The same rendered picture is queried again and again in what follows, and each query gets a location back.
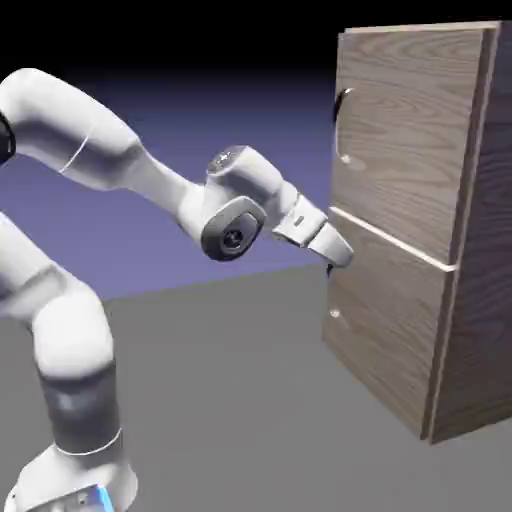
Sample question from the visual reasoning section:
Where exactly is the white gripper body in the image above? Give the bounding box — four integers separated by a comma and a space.
306, 222, 355, 268

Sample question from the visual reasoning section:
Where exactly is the small wooden cabinet door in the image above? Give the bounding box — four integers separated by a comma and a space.
321, 210, 456, 440

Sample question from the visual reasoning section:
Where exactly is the large wooden cabinet door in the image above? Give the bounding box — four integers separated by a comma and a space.
330, 28, 490, 267

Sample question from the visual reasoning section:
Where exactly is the wooden cabinet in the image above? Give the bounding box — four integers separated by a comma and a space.
321, 20, 512, 445

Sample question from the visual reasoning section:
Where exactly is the short curved metal handle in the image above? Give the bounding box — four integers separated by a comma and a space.
325, 262, 342, 319

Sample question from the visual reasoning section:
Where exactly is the long curved metal handle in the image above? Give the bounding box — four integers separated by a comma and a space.
332, 87, 355, 164

